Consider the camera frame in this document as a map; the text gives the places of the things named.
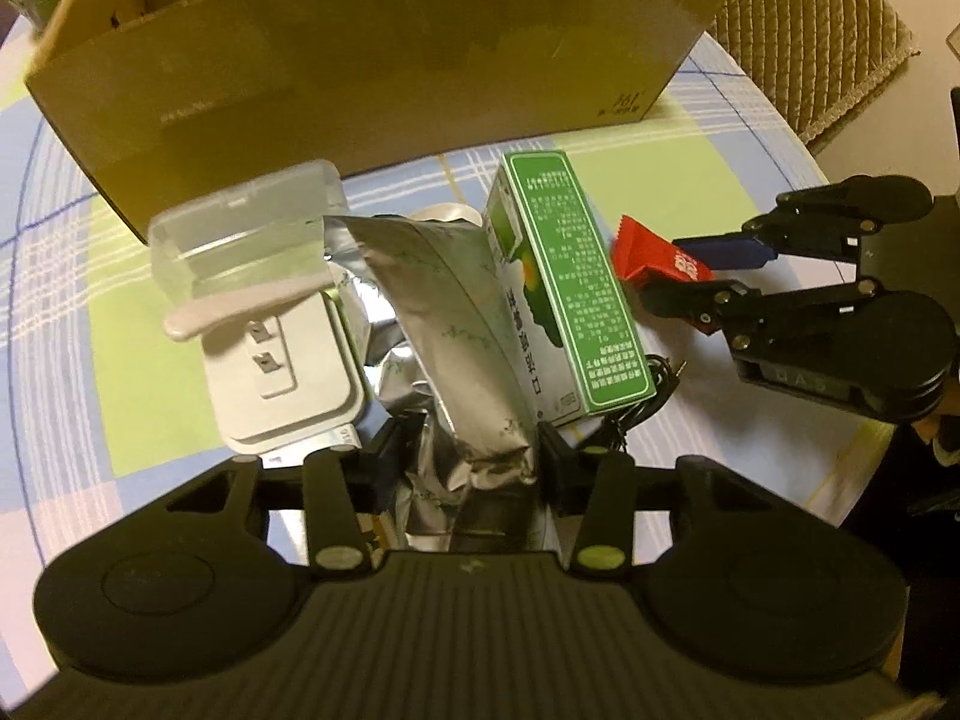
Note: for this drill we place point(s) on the green and white carton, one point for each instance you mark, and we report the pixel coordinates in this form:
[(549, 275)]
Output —
[(570, 277)]

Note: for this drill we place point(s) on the person's dark clothing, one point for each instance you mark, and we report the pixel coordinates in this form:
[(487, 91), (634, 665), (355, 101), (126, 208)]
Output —
[(885, 480)]

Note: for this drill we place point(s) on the red candy wrapper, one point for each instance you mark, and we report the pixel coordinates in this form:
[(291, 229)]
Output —
[(645, 251)]

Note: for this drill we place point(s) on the large brown cardboard box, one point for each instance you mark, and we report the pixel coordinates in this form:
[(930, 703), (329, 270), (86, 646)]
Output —
[(375, 75)]

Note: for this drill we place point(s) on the clear plastic container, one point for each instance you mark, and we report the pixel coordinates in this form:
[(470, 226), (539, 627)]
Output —
[(247, 240)]

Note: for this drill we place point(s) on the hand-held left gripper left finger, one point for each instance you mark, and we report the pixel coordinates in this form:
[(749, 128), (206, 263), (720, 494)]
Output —
[(386, 465)]

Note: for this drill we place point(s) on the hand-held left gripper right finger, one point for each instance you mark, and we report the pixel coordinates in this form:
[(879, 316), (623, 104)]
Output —
[(555, 465)]

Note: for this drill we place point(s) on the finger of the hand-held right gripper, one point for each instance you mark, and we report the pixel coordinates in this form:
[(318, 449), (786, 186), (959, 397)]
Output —
[(682, 304), (727, 251)]

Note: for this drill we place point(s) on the plaid tablecloth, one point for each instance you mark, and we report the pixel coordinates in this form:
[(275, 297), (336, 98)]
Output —
[(712, 127)]

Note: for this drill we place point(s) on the quilted beige chair cushion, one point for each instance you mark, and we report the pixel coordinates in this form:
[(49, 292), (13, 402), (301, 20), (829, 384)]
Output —
[(810, 30)]

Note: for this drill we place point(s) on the silver foil pouch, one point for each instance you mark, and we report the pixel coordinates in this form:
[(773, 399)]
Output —
[(450, 330)]

